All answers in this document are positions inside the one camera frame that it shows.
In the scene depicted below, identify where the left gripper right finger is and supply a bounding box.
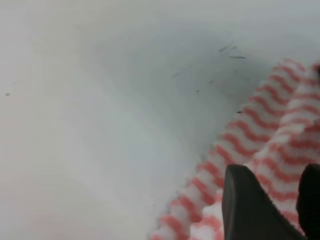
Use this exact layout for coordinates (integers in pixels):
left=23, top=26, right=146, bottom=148
left=296, top=164, right=320, bottom=240

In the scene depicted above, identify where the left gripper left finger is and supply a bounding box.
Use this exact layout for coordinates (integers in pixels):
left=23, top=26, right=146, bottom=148
left=222, top=164, right=306, bottom=240

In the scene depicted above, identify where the pink white wavy-striped towel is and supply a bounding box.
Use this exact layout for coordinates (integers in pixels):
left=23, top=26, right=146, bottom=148
left=150, top=59, right=320, bottom=240

